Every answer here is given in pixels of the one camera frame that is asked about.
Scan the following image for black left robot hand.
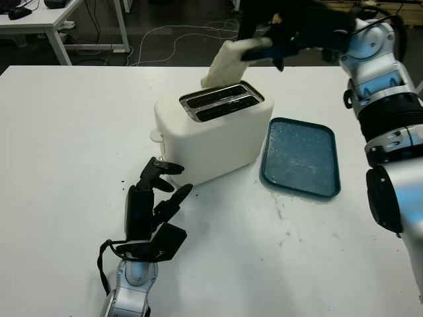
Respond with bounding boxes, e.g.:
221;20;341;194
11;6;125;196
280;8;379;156
124;157;194;242

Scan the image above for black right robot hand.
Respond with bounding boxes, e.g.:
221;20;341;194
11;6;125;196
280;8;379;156
237;0;356;72

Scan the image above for slice of white bread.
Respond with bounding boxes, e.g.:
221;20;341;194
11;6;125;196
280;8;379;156
200;37;274;89

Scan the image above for white two-slot toaster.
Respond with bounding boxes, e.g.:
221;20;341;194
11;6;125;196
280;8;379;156
153;80;274;186

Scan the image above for blue plastic tray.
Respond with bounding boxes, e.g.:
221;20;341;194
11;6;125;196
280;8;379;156
259;117;342;199

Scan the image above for wooden crate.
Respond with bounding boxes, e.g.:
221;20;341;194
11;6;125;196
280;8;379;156
399;0;423;27

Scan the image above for white office desk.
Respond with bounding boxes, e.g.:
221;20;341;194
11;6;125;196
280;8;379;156
0;0;130;66

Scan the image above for black computer mouse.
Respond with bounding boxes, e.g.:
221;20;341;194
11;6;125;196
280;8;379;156
8;8;33;20

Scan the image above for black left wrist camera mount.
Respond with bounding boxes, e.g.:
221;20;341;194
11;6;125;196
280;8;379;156
115;221;188;264

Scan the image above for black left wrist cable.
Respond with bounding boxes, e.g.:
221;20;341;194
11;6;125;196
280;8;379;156
96;239;133;297

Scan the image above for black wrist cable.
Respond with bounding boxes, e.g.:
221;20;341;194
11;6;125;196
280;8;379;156
350;0;409;61
96;239;133;297

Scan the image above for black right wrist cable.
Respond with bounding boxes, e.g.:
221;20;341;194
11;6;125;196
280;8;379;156
350;0;409;61

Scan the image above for white cable on floor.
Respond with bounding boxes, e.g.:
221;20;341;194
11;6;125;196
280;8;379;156
127;18;242;67

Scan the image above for white table frame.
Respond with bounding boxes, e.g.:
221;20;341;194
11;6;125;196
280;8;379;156
122;0;241;13

